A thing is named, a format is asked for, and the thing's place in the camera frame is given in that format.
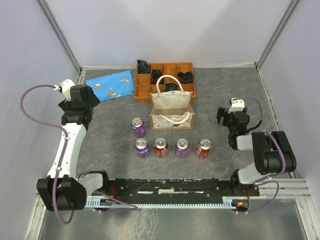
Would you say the red soda can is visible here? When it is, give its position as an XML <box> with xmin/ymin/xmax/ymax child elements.
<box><xmin>195</xmin><ymin>138</ymin><xmax>212</xmax><ymax>159</ymax></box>
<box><xmin>154</xmin><ymin>137</ymin><xmax>168</xmax><ymax>158</ymax></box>

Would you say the purple soda can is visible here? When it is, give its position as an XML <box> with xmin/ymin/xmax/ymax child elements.
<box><xmin>131</xmin><ymin>117</ymin><xmax>146</xmax><ymax>138</ymax></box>
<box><xmin>134</xmin><ymin>138</ymin><xmax>150</xmax><ymax>158</ymax></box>
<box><xmin>175</xmin><ymin>138</ymin><xmax>190</xmax><ymax>158</ymax></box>

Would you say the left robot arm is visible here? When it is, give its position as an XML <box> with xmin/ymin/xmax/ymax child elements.
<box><xmin>36</xmin><ymin>79</ymin><xmax>111</xmax><ymax>212</ymax></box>

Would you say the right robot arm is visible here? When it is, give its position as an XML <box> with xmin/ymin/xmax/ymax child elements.
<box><xmin>216</xmin><ymin>107</ymin><xmax>297</xmax><ymax>196</ymax></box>

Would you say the canvas tote bag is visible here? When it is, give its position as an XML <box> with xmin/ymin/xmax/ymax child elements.
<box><xmin>149</xmin><ymin>74</ymin><xmax>196</xmax><ymax>131</ymax></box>

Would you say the blue space-print cloth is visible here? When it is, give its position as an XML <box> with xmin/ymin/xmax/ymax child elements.
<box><xmin>85</xmin><ymin>70</ymin><xmax>135</xmax><ymax>102</ymax></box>

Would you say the rolled green-pattern tie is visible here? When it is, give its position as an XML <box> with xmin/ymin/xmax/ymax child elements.
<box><xmin>163</xmin><ymin>82</ymin><xmax>179</xmax><ymax>92</ymax></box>

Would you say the wooden compartment tray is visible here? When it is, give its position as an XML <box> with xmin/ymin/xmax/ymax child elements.
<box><xmin>134</xmin><ymin>62</ymin><xmax>196</xmax><ymax>102</ymax></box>

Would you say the rolled dark tie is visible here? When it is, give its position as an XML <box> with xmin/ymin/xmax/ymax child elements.
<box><xmin>151</xmin><ymin>69</ymin><xmax>163</xmax><ymax>84</ymax></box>

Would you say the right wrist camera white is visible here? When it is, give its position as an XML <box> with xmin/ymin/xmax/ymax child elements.
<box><xmin>228</xmin><ymin>98</ymin><xmax>245</xmax><ymax>114</ymax></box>

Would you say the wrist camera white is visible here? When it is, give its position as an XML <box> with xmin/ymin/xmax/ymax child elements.
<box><xmin>228</xmin><ymin>98</ymin><xmax>245</xmax><ymax>114</ymax></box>
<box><xmin>54</xmin><ymin>78</ymin><xmax>76</xmax><ymax>101</ymax></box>

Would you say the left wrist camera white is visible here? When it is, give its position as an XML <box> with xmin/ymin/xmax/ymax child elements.
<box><xmin>54</xmin><ymin>78</ymin><xmax>76</xmax><ymax>101</ymax></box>

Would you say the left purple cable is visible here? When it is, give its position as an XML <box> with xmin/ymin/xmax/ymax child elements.
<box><xmin>19</xmin><ymin>84</ymin><xmax>139</xmax><ymax>225</ymax></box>

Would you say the purple cable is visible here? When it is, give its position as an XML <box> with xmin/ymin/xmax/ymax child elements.
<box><xmin>19</xmin><ymin>84</ymin><xmax>139</xmax><ymax>225</ymax></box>
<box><xmin>232</xmin><ymin>96</ymin><xmax>288</xmax><ymax>215</ymax></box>

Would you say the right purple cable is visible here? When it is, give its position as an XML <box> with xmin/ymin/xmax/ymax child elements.
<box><xmin>232</xmin><ymin>96</ymin><xmax>288</xmax><ymax>215</ymax></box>

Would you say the aluminium frame rail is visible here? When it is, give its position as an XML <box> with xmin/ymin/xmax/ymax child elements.
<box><xmin>37</xmin><ymin>177</ymin><xmax>312</xmax><ymax>200</ymax></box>

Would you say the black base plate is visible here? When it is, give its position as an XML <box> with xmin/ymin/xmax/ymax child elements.
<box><xmin>98</xmin><ymin>178</ymin><xmax>260</xmax><ymax>204</ymax></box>

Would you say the blue cable duct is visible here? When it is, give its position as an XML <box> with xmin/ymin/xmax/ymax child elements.
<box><xmin>85</xmin><ymin>196</ymin><xmax>249</xmax><ymax>210</ymax></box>

